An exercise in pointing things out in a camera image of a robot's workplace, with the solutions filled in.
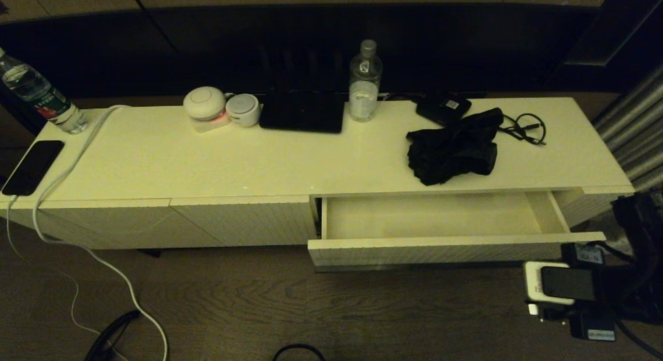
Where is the white ribbed drawer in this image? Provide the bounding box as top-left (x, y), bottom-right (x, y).
top-left (307, 190), bottom-right (606, 272)

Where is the black cloth garment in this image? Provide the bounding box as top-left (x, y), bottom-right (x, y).
top-left (406, 108), bottom-right (504, 186)

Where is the white low cabinet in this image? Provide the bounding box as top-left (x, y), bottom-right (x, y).
top-left (0, 97), bottom-right (637, 250)

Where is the small black box with label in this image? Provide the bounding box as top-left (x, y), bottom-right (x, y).
top-left (415, 94), bottom-right (472, 127)

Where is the clear water bottle grey cap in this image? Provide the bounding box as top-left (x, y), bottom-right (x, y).
top-left (348, 39), bottom-right (384, 123)

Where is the black flat rectangular device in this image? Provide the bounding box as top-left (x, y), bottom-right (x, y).
top-left (259, 89), bottom-right (345, 134)

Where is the white ribbed cabinet door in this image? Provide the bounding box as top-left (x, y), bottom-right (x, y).
top-left (170, 195), bottom-right (320, 248)

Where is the small white round speaker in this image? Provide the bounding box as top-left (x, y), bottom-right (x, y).
top-left (226, 94), bottom-right (261, 127)

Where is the white base with pink light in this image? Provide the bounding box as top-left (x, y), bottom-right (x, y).
top-left (191, 112), bottom-right (232, 133)

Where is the large white dome device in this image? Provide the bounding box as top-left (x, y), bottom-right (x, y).
top-left (183, 86), bottom-right (227, 121)

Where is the black smartphone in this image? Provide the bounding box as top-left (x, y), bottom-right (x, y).
top-left (2, 140), bottom-right (66, 197)

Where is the water bottle with green-red label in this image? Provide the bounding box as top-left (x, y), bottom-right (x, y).
top-left (0, 47), bottom-right (90, 135)

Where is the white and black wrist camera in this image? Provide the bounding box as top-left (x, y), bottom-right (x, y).
top-left (523, 261), bottom-right (597, 306)

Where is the black USB cable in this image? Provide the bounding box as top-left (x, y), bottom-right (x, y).
top-left (498, 113), bottom-right (547, 146)

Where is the black cable loop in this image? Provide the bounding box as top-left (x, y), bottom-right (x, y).
top-left (272, 343), bottom-right (326, 361)

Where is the black coiled cable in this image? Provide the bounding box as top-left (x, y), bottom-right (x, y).
top-left (84, 310), bottom-right (141, 361)

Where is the thick white cable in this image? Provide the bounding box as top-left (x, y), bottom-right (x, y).
top-left (33, 105), bottom-right (169, 361)

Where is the thin white cable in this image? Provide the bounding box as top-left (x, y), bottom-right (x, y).
top-left (5, 195), bottom-right (127, 361)

